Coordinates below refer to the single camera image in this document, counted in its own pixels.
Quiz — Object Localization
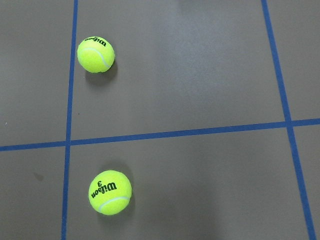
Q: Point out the yellow tennis ball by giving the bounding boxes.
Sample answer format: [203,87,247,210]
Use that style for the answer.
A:
[76,36,116,74]
[88,170,132,216]

